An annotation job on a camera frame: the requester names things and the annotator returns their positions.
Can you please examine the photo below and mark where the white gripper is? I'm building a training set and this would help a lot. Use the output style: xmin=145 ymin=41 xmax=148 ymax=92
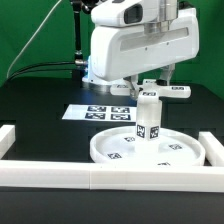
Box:
xmin=91 ymin=8 xmax=199 ymax=100

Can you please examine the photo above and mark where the white cross-shaped table base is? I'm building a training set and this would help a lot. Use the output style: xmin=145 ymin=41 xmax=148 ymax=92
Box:
xmin=110 ymin=79 xmax=191 ymax=98

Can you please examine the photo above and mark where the white round table top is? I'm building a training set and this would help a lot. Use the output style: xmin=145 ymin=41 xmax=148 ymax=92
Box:
xmin=90 ymin=126 xmax=205 ymax=166

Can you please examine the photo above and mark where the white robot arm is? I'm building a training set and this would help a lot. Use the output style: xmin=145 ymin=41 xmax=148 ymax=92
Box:
xmin=88 ymin=0 xmax=199 ymax=89

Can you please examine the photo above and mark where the paper sheet with markers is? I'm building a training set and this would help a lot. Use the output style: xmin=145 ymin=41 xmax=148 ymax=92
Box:
xmin=62 ymin=104 xmax=136 ymax=122

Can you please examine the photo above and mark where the white right fence bar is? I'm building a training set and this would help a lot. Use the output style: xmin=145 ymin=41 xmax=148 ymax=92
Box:
xmin=198 ymin=132 xmax=224 ymax=167

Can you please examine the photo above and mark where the white fence bar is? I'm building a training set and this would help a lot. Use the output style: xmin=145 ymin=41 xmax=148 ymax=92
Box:
xmin=0 ymin=160 xmax=224 ymax=193
xmin=198 ymin=132 xmax=224 ymax=167
xmin=0 ymin=125 xmax=15 ymax=160

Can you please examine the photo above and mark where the white left fence bar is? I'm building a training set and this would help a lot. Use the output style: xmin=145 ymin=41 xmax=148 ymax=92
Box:
xmin=0 ymin=125 xmax=15 ymax=160

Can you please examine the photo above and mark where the white front fence bar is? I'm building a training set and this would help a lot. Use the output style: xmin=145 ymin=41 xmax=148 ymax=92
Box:
xmin=0 ymin=160 xmax=224 ymax=193

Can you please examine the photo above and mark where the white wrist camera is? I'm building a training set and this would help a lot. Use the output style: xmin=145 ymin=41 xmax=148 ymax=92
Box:
xmin=91 ymin=0 xmax=159 ymax=27

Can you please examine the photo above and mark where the black camera stand pole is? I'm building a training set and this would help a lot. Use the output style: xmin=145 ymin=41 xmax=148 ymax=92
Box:
xmin=69 ymin=0 xmax=99 ymax=67

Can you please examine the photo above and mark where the grey cable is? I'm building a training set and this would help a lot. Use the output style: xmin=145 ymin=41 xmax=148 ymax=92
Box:
xmin=6 ymin=0 xmax=64 ymax=78

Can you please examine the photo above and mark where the black cable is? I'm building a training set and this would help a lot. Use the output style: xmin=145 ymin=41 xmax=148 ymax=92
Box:
xmin=6 ymin=60 xmax=88 ymax=83

